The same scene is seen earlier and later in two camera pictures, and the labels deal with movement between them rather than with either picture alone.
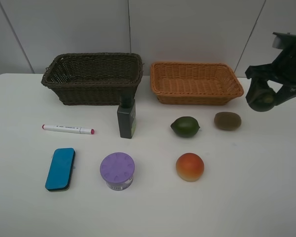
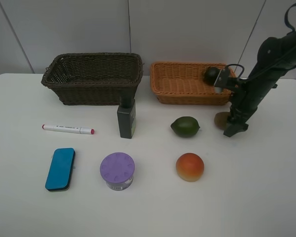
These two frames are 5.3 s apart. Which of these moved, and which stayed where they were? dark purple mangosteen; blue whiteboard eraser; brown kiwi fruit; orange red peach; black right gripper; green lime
Moved: dark purple mangosteen; black right gripper
Stayed: blue whiteboard eraser; green lime; brown kiwi fruit; orange red peach
